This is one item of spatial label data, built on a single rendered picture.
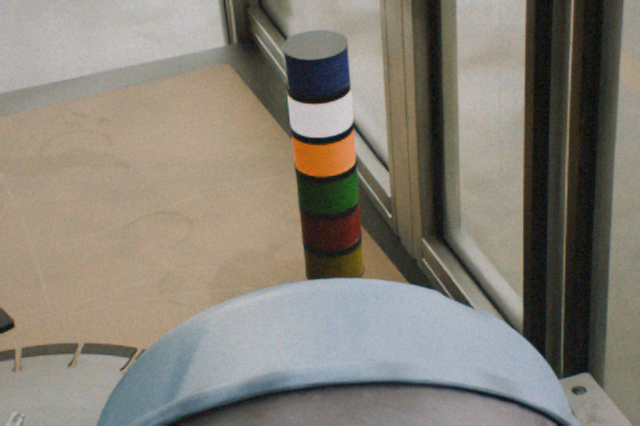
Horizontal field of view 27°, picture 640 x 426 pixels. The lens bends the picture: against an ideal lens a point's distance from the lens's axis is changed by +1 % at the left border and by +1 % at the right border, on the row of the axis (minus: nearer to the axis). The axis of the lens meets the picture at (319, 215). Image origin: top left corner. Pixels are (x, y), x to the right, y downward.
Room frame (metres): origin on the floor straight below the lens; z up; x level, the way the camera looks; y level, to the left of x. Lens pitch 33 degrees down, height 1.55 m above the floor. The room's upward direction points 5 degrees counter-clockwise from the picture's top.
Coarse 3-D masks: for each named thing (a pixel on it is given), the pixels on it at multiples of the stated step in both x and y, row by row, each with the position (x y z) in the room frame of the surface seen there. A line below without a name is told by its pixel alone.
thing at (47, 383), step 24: (24, 360) 0.78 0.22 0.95; (48, 360) 0.77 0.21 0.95; (72, 360) 0.77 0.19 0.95; (96, 360) 0.77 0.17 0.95; (120, 360) 0.76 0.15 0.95; (0, 384) 0.75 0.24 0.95; (24, 384) 0.75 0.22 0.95; (48, 384) 0.74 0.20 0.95; (72, 384) 0.74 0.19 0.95; (96, 384) 0.74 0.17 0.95; (0, 408) 0.72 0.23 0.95; (24, 408) 0.72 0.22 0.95; (48, 408) 0.72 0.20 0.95; (72, 408) 0.72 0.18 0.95; (96, 408) 0.71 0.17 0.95
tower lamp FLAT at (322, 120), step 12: (288, 96) 0.82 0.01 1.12; (336, 96) 0.81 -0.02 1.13; (348, 96) 0.82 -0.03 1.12; (300, 108) 0.81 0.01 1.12; (312, 108) 0.80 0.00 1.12; (324, 108) 0.80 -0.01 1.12; (336, 108) 0.81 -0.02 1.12; (348, 108) 0.81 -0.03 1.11; (300, 120) 0.81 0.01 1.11; (312, 120) 0.80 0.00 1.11; (324, 120) 0.80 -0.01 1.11; (336, 120) 0.80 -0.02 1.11; (348, 120) 0.81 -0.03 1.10; (300, 132) 0.81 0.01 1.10; (312, 132) 0.80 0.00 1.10; (324, 132) 0.80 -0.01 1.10; (336, 132) 0.80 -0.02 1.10
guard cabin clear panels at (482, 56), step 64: (0, 0) 1.67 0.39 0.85; (64, 0) 1.70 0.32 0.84; (128, 0) 1.72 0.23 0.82; (192, 0) 1.74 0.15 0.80; (320, 0) 1.45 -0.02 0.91; (448, 0) 1.09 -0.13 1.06; (512, 0) 0.96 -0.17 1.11; (0, 64) 1.67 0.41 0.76; (64, 64) 1.69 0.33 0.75; (128, 64) 1.71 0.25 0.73; (448, 64) 1.09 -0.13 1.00; (512, 64) 0.96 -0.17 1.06; (384, 128) 1.26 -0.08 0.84; (448, 128) 1.09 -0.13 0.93; (512, 128) 0.96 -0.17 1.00; (448, 192) 1.10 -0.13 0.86; (512, 192) 0.96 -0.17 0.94; (512, 256) 0.96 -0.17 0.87; (512, 320) 0.96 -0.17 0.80
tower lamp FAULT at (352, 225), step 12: (300, 216) 0.82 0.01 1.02; (312, 216) 0.81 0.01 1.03; (336, 216) 0.80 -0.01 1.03; (348, 216) 0.81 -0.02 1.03; (360, 216) 0.82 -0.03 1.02; (312, 228) 0.81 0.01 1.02; (324, 228) 0.80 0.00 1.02; (336, 228) 0.80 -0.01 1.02; (348, 228) 0.81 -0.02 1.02; (360, 228) 0.82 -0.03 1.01; (312, 240) 0.81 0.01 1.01; (324, 240) 0.80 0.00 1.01; (336, 240) 0.80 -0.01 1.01; (348, 240) 0.81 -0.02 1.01; (324, 252) 0.80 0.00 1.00; (336, 252) 0.80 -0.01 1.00
